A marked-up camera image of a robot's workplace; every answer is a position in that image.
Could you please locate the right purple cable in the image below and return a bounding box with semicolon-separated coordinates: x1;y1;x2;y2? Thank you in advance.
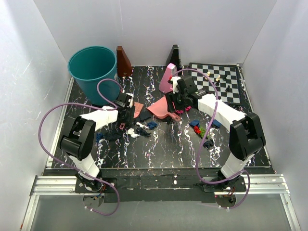
173;68;251;212

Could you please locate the brown wooden metronome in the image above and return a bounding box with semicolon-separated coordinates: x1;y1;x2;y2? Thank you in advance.
116;46;132;77

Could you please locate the dark navy scrap left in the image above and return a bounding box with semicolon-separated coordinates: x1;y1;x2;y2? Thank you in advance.
103;132;122;141

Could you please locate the pink hand brush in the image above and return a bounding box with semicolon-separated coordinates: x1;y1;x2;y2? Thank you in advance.
117;102;143;130

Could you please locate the blue paper scrap right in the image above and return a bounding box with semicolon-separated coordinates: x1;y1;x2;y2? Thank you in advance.
189;120;200;128

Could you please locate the blue scrap far right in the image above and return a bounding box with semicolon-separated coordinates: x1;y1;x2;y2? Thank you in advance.
212;120;222;128

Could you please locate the white paper scrap centre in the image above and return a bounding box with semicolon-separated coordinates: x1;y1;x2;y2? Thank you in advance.
136;122;149;129

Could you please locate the dark navy scrap centre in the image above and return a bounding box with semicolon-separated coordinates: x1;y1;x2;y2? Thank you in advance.
136;128;151;138

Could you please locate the white paper scrap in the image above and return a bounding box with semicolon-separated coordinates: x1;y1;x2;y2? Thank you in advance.
136;122;149;129
126;128;140;138

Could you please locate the blue paper scrap centre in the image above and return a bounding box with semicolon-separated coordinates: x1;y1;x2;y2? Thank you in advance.
147;121;157;130

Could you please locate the dark scrap under dustpan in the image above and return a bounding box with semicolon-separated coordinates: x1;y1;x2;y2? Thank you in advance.
134;110;153;122

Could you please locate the black metronome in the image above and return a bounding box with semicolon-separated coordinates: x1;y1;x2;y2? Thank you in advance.
166;44;181;69

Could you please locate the dark navy scrap lower right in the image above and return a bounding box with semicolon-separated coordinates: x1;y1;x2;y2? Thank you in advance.
203;139;214;149

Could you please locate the magenta paper scrap right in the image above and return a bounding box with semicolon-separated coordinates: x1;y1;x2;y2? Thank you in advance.
176;106;191;114

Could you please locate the dark scrap near dustpan handle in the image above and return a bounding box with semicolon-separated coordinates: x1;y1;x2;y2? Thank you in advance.
166;116;173;124

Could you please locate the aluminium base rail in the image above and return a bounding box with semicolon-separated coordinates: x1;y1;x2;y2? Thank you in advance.
21;174;300;231

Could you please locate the teal plastic waste bin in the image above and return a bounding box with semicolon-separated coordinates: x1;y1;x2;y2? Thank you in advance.
68;46;120;106

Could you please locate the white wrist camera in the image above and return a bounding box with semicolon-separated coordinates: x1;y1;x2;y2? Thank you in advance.
125;93;134;107
168;76;181;94

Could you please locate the pink metronome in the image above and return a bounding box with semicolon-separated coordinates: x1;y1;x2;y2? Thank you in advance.
159;63;178;94

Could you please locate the blue paper scrap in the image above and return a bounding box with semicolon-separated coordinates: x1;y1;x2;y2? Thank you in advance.
189;120;200;128
147;121;157;130

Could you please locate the black white chessboard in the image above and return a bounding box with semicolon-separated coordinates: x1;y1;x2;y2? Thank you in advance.
189;63;241;105

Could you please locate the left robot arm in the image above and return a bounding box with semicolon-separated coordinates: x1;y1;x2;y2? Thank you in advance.
59;92;135;193

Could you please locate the dark navy scrap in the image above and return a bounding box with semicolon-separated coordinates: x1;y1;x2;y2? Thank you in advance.
103;132;122;141
203;139;214;149
136;128;151;138

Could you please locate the white paper scrap lower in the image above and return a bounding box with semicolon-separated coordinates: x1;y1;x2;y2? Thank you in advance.
126;128;140;138

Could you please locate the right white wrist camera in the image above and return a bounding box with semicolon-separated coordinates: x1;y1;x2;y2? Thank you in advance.
168;76;181;94

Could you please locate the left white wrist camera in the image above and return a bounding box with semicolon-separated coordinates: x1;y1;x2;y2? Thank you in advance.
125;93;134;107

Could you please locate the pink dustpan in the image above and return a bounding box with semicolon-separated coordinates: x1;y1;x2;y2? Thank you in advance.
147;96;181;122

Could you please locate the red paper scrap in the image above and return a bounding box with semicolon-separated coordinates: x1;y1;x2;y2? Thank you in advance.
194;126;201;134

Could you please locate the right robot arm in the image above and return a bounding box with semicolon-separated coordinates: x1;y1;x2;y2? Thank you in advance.
165;76;266;191

